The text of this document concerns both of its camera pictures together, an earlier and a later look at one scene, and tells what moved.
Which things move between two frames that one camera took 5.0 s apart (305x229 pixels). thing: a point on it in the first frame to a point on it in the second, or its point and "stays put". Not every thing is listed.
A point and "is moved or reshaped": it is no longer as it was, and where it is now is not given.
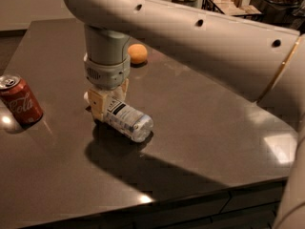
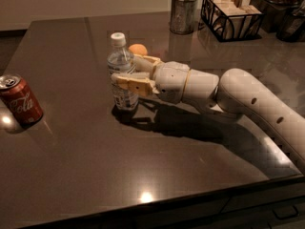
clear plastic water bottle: [129, 120] is moved or reshaped
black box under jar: [291, 13] stays put
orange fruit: [138, 52] stays put
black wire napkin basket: [230, 3] stays put
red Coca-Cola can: [19, 98] stays put
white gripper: [110, 74] to [172, 79]
